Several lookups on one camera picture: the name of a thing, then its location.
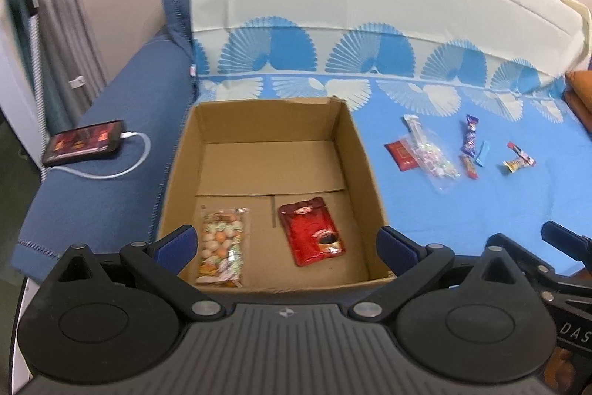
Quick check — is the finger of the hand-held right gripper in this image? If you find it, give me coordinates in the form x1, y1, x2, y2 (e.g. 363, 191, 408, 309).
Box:
541, 220, 592, 262

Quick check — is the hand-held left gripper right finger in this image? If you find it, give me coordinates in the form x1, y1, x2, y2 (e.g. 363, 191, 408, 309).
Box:
348, 226, 532, 322

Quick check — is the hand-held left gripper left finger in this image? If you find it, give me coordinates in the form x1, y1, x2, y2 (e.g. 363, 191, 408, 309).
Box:
44, 225, 227, 322

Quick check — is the small red square packet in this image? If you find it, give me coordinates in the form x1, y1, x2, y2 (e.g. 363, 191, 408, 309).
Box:
384, 140, 421, 173

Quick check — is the clear pastel candy packet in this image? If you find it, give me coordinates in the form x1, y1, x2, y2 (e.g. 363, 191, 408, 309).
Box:
401, 114, 460, 193

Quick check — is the brown cardboard box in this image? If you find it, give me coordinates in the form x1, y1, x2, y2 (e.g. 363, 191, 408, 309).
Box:
157, 96, 397, 295

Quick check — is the purple candy bar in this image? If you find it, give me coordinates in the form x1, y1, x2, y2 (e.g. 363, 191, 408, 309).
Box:
459, 114, 480, 158

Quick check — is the clear mixed nut packet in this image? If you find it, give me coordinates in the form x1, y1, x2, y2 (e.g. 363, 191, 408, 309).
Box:
195, 206, 251, 288

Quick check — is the glossy red coffee pouch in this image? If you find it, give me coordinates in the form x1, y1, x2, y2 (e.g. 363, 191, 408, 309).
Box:
277, 197, 347, 268

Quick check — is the red wrapped candy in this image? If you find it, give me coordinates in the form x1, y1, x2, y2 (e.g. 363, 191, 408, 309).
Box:
507, 140, 537, 167

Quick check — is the orange red candy stick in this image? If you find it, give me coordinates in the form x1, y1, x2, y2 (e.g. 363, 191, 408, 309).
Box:
459, 154, 480, 181

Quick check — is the dark blue blanket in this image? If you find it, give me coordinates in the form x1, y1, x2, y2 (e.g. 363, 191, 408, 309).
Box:
11, 0, 204, 285

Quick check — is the black smartphone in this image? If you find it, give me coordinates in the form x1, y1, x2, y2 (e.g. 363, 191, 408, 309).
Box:
41, 120, 125, 167

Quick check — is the orange pillow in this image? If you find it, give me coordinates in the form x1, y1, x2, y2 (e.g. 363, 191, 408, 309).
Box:
561, 70, 592, 127

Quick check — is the blue fan print bedsheet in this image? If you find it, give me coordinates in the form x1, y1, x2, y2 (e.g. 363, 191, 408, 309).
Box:
189, 0, 592, 278

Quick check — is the black and white stand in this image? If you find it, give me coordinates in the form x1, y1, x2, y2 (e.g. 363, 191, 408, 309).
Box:
4, 0, 110, 137

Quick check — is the white charging cable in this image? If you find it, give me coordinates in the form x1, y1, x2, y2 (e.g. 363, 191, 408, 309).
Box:
60, 131, 152, 181

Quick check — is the white door frame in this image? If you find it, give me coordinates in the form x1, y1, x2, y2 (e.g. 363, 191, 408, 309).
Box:
0, 6, 47, 174

